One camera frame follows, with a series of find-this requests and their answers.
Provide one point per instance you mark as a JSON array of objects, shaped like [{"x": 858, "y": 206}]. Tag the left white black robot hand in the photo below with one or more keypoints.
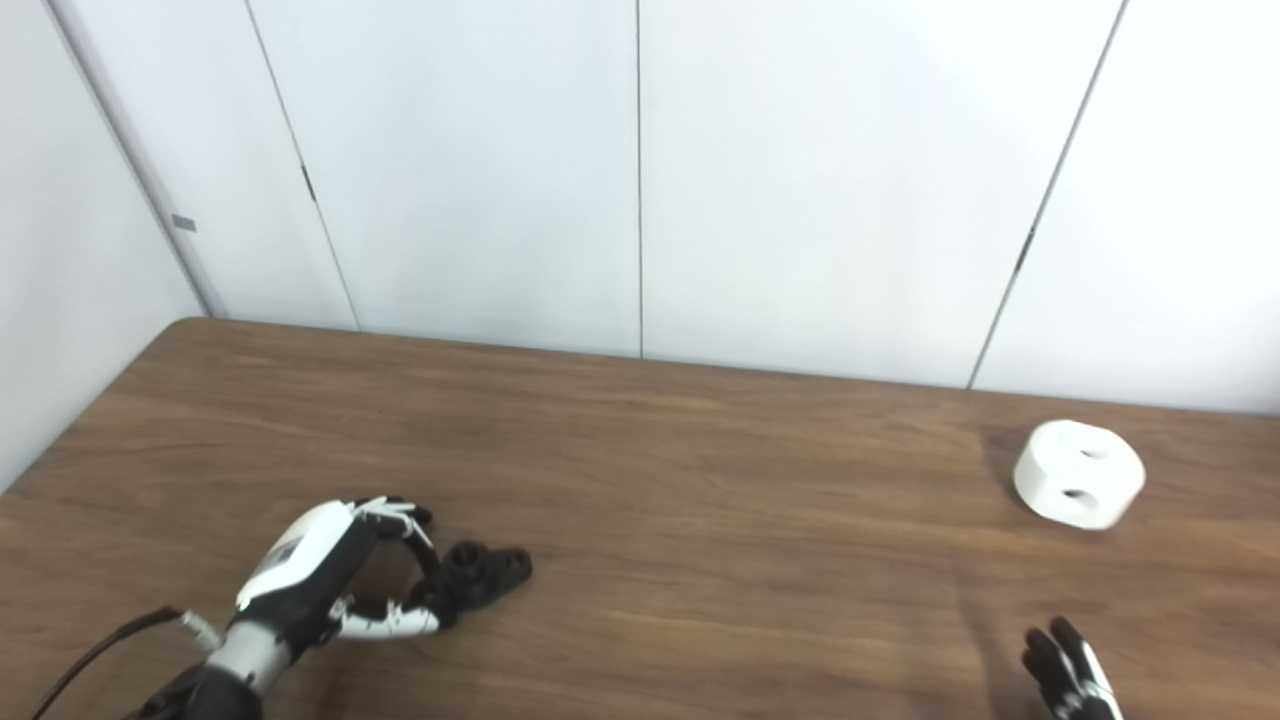
[{"x": 300, "y": 560}]

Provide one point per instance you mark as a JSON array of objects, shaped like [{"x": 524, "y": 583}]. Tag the round white piece with holes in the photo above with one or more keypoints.
[{"x": 1060, "y": 475}]

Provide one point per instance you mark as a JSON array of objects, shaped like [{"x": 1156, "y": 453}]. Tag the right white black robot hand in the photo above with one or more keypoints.
[{"x": 1070, "y": 680}]

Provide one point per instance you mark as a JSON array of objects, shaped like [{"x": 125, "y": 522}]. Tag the black flanged holder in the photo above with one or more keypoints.
[{"x": 480, "y": 575}]

